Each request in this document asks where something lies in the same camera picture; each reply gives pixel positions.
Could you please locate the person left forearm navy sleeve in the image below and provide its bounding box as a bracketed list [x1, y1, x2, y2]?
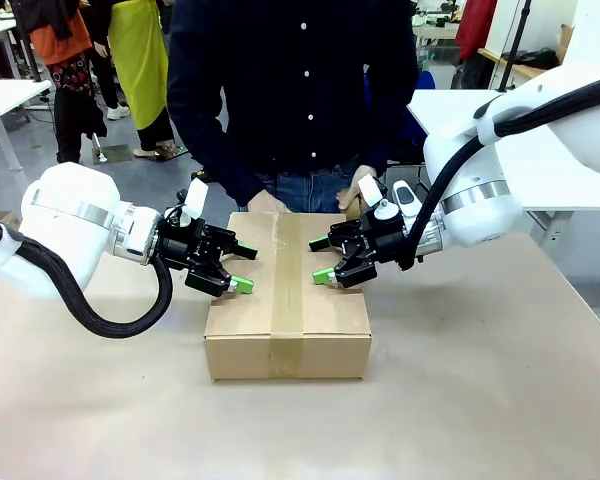
[364, 59, 422, 177]

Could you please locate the grey floor mat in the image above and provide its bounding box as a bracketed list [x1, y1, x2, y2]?
[95, 143, 133, 165]

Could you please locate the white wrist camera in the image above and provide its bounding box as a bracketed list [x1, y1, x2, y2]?
[176, 178, 210, 226]
[357, 174, 401, 221]

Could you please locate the wooden background desk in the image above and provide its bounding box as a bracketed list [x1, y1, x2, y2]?
[478, 47, 549, 82]

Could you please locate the bystander in orange top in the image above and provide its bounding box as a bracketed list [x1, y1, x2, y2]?
[17, 0, 109, 165]

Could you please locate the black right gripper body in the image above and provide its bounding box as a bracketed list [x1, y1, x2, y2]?
[327, 212, 422, 290]

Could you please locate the blue chair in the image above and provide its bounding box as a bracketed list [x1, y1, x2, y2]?
[363, 68, 434, 164]

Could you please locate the brown packing tape strip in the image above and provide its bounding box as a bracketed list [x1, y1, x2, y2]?
[268, 212, 307, 380]

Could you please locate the person in navy shirt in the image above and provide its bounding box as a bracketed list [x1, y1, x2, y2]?
[166, 0, 422, 215]

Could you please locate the black arm cable sleeve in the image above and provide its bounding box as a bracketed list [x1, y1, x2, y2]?
[402, 71, 600, 272]
[0, 219, 175, 340]

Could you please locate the black left arm cable sleeve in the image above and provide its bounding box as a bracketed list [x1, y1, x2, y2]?
[0, 219, 175, 340]

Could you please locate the black tripod pole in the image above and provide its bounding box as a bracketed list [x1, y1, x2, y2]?
[498, 0, 534, 94]

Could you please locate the bystander in yellow apron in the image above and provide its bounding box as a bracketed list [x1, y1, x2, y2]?
[93, 0, 177, 159]

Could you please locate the person right hand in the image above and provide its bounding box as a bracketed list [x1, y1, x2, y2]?
[246, 189, 288, 214]

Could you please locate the brown cardboard box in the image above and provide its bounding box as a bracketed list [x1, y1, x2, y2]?
[202, 210, 373, 384]

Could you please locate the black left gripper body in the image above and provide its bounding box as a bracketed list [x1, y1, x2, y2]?
[154, 208, 239, 299]

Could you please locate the black stand pole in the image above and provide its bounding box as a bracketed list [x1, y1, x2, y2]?
[8, 0, 52, 85]

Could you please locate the red hanging garment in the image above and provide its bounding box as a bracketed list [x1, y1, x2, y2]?
[453, 0, 499, 62]

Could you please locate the person right forearm navy sleeve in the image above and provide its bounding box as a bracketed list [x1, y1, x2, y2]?
[166, 74, 264, 207]

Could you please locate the black right arm cable sleeve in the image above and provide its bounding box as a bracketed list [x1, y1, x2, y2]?
[402, 71, 600, 272]

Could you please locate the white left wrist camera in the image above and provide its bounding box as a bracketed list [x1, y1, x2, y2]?
[176, 178, 210, 226]

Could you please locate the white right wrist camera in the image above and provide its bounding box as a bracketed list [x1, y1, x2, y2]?
[357, 174, 401, 221]

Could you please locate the person left hand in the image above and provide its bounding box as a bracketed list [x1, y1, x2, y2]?
[336, 164, 379, 215]

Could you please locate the black bag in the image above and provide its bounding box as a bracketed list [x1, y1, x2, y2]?
[501, 46, 561, 70]

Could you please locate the white side table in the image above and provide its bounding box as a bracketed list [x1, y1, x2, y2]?
[0, 78, 54, 175]

